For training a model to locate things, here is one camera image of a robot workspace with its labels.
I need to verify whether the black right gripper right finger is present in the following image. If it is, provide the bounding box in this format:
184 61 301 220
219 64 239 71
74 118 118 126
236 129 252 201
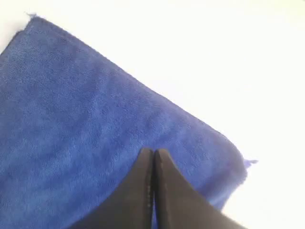
153 149 244 229

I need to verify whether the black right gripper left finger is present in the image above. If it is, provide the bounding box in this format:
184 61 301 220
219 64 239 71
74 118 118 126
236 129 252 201
71 148 153 229

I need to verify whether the blue microfibre towel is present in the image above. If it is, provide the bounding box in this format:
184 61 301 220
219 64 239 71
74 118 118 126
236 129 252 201
0 17 250 229

